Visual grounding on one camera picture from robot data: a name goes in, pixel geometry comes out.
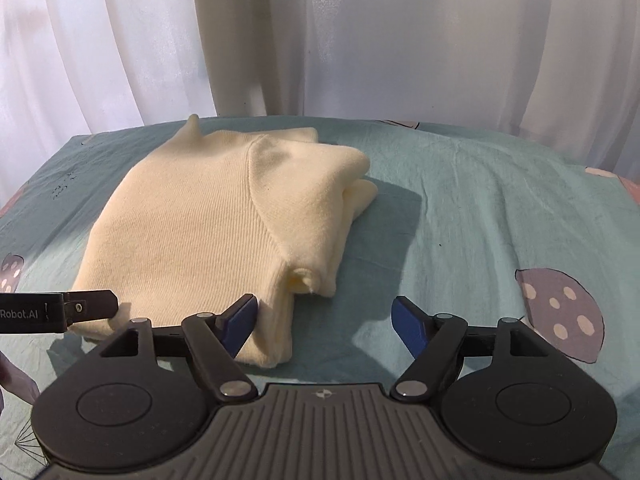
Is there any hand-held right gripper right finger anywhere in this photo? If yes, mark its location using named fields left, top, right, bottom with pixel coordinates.
left=390, top=296, right=545, bottom=403

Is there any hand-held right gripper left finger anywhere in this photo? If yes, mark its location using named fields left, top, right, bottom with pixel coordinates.
left=100, top=294, right=261, bottom=403

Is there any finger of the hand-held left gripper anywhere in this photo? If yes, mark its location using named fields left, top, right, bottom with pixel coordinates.
left=62, top=289, right=120, bottom=323

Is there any cream knit sweater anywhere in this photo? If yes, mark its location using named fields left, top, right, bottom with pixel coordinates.
left=72, top=114, right=379, bottom=369

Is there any person's left hand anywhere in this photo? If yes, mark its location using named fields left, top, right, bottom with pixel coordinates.
left=0, top=351, right=41, bottom=406

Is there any teal printed bed sheet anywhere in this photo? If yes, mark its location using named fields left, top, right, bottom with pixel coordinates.
left=0, top=116, right=640, bottom=467

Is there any white sheer curtain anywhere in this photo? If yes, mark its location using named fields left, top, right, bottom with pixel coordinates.
left=0, top=0, right=640, bottom=211

